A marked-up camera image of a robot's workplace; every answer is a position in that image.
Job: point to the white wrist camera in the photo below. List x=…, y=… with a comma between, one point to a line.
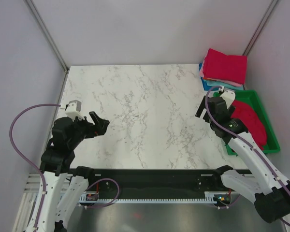
x=73, y=110
x=228, y=96

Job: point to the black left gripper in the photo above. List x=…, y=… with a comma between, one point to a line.
x=102, y=125

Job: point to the white slotted cable duct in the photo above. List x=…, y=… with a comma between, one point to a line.
x=209, y=198

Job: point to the green plastic tray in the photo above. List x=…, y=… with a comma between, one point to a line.
x=251, y=98

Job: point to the folded teal t shirt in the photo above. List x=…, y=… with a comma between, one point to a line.
x=217, y=83

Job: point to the red t shirt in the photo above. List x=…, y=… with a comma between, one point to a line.
x=250, y=119
x=225, y=67

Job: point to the left aluminium corner post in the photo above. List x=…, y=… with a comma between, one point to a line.
x=40, y=22

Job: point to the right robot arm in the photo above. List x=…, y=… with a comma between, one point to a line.
x=270, y=192

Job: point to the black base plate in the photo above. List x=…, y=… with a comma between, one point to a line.
x=151, y=184

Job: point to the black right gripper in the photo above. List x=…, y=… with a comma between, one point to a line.
x=201, y=108

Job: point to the aluminium frame rail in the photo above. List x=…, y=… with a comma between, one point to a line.
x=27, y=203

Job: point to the folded red t shirt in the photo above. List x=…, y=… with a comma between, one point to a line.
x=225, y=67

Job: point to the aluminium corner post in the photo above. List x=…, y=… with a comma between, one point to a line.
x=263, y=22
x=40, y=22

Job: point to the right aluminium corner post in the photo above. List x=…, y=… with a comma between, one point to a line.
x=263, y=22

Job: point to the folded orange t shirt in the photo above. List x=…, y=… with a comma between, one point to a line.
x=209, y=79

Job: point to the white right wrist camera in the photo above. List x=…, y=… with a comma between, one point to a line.
x=228, y=96

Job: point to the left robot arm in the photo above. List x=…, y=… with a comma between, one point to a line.
x=53, y=209

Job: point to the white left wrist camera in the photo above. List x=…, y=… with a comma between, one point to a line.
x=73, y=110

